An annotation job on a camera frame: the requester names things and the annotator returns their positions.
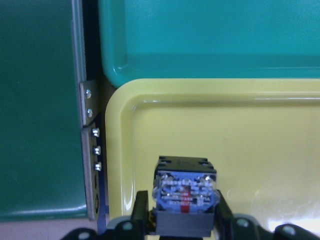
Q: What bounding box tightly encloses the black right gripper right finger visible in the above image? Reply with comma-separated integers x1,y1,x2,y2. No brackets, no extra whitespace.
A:
213,190,234,240

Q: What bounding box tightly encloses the yellow plastic tray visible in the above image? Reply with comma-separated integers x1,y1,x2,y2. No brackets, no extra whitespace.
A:
105,78,320,234

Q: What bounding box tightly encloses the green conveyor belt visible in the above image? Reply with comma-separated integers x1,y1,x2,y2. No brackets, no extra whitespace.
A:
0,0,111,236

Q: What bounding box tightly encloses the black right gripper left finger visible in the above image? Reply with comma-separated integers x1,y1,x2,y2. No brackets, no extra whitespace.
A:
130,190,149,240

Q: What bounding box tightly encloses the yellow push button switch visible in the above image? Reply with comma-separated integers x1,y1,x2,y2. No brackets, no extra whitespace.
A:
152,155,220,239

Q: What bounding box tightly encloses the green plastic tray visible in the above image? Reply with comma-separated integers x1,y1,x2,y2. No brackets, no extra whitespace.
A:
98,0,320,88

